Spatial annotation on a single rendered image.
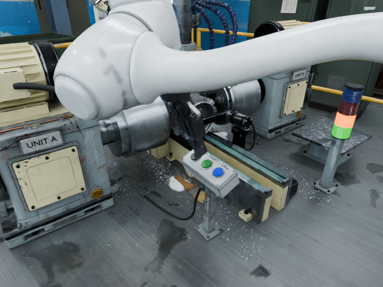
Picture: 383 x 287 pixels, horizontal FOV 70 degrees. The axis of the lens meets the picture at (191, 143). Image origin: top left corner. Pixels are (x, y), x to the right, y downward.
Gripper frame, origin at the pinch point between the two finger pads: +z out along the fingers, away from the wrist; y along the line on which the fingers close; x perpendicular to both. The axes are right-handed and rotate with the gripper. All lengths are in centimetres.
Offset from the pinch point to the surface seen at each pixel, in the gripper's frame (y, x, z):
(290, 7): 205, -300, 104
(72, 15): 570, -115, 52
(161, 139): 32.4, -1.1, 16.3
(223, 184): -8.4, 1.6, 8.4
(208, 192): -0.6, 3.0, 17.5
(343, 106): -9, -51, 20
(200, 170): -0.2, 2.3, 8.1
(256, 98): 32, -52, 31
